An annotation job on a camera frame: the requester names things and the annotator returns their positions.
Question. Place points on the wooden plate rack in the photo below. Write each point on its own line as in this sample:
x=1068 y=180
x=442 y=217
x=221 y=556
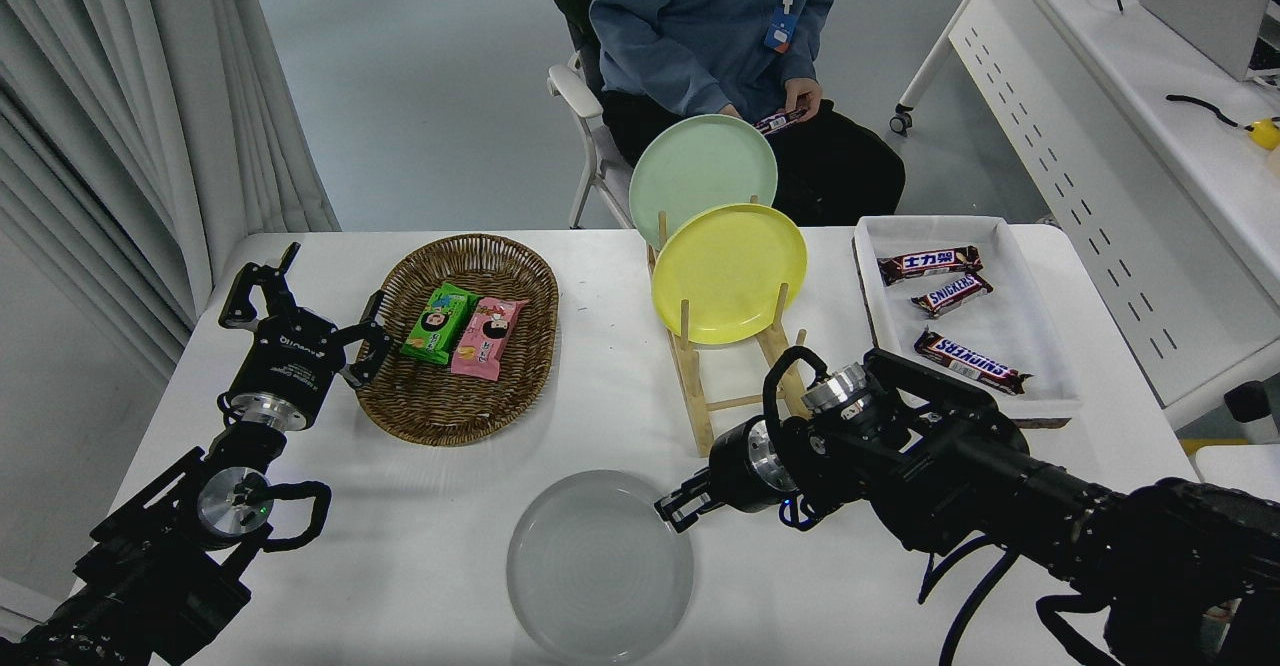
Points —
x=700 y=406

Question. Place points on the snickers bar with chinese print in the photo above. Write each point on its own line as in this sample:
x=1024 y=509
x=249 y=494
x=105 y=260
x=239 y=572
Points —
x=930 y=264

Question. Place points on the brown wicker basket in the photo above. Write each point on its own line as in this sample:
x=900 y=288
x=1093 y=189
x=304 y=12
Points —
x=450 y=406

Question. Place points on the white side table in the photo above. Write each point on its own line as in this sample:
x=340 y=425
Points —
x=1245 y=466

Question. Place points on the white curtain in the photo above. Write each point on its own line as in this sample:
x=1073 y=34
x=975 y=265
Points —
x=120 y=126

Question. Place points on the pink snack pack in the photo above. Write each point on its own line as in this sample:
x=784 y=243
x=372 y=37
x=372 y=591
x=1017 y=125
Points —
x=487 y=338

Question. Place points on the short snickers bar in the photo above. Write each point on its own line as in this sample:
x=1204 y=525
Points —
x=950 y=295

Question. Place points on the white rectangular tray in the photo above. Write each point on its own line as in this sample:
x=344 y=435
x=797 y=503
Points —
x=1030 y=331

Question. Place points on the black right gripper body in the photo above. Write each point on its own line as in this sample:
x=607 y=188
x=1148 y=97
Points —
x=738 y=471

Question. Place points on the grey plate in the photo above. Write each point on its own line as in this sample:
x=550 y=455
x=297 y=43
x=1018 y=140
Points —
x=600 y=571

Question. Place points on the pale green plate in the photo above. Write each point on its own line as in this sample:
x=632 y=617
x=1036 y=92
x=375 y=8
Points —
x=690 y=166

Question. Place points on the grey laptop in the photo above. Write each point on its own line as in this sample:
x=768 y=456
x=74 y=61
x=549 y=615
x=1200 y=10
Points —
x=1205 y=1

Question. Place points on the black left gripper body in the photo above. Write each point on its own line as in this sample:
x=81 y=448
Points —
x=290 y=361

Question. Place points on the yellow plate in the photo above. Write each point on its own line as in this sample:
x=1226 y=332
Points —
x=730 y=271

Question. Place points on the long snickers bar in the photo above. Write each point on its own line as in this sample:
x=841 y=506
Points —
x=972 y=362

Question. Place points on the white perforated desk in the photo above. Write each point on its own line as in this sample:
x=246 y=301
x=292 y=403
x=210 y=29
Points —
x=1090 y=146

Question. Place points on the white chair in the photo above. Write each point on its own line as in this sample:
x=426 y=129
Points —
x=585 y=121

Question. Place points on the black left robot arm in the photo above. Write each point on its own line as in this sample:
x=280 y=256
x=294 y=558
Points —
x=150 y=566

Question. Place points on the person's left hand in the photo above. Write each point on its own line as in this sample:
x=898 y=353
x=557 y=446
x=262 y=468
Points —
x=805 y=94

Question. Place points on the green snack pack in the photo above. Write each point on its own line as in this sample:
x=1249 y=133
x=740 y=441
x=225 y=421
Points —
x=435 y=321

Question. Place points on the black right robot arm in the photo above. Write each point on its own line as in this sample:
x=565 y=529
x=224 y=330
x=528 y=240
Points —
x=1000 y=486

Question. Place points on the yellow round object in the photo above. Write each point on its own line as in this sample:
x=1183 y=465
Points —
x=1266 y=134

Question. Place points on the person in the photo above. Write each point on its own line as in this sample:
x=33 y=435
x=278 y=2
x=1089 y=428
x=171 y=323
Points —
x=690 y=26

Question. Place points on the snickers bar with purple sheen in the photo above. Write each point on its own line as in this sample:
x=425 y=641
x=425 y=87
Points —
x=778 y=123

